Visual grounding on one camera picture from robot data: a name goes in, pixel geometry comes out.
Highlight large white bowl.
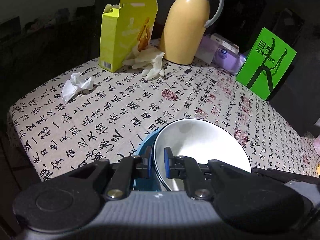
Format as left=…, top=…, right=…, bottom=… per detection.
left=152, top=119, right=252, bottom=191

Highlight yellow thermos jug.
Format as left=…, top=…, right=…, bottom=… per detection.
left=159, top=0, right=224, bottom=65

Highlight calligraphy tablecloth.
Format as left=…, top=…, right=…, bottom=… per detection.
left=7, top=59, right=319, bottom=180

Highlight blue bowl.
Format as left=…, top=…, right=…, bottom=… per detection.
left=132, top=127, right=162, bottom=192

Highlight green paper bag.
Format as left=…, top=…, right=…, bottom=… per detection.
left=236, top=28, right=296, bottom=100

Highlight purple tissue pack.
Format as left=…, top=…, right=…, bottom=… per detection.
left=195, top=35, right=246, bottom=76

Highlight white rubber gloves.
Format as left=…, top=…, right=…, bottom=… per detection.
left=123, top=45, right=165, bottom=80

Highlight purple ceramic vase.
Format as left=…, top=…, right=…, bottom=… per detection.
left=312, top=135, right=320, bottom=155

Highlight small white box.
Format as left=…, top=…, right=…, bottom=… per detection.
left=210, top=33, right=239, bottom=54

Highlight black paper bag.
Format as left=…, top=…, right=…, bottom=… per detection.
left=269, top=55, right=319, bottom=137

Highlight yellow-green snack box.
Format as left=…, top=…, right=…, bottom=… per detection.
left=99, top=0, right=158, bottom=73

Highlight crumpled white tissue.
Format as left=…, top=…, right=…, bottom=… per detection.
left=62, top=72, right=94, bottom=104

